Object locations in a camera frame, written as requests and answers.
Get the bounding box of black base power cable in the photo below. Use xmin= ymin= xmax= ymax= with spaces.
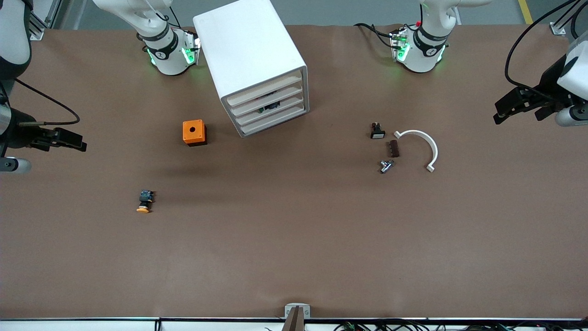
xmin=354 ymin=22 xmax=396 ymax=49

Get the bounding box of white drawer cabinet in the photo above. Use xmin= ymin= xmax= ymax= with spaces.
xmin=193 ymin=0 xmax=309 ymax=138

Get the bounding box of tangled black cable bundle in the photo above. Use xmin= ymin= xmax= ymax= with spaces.
xmin=264 ymin=320 xmax=588 ymax=331

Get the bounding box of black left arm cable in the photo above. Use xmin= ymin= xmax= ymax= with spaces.
xmin=504 ymin=0 xmax=588 ymax=99

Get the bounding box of white table edge rail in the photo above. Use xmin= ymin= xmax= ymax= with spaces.
xmin=0 ymin=317 xmax=588 ymax=331

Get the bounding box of grey metal edge bracket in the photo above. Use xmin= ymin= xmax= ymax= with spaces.
xmin=285 ymin=303 xmax=311 ymax=319

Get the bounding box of orange box with hole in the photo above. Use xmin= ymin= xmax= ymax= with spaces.
xmin=182 ymin=120 xmax=208 ymax=147

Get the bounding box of orange push button black body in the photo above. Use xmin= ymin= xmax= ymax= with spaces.
xmin=136 ymin=189 xmax=155 ymax=214

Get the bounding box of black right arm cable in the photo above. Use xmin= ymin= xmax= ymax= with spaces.
xmin=15 ymin=78 xmax=81 ymax=126

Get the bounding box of white semicircular pipe clamp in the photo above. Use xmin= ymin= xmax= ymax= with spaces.
xmin=394 ymin=130 xmax=439 ymax=173

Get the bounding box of brown table cover mat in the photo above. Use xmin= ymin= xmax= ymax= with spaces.
xmin=0 ymin=23 xmax=588 ymax=320

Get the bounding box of dark brown mounting post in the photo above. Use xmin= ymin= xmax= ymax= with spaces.
xmin=282 ymin=306 xmax=305 ymax=331

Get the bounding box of aluminium frame profile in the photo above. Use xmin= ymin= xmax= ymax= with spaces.
xmin=28 ymin=0 xmax=62 ymax=41
xmin=551 ymin=0 xmax=588 ymax=35

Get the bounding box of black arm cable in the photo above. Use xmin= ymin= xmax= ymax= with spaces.
xmin=504 ymin=0 xmax=588 ymax=99
xmin=15 ymin=78 xmax=81 ymax=126

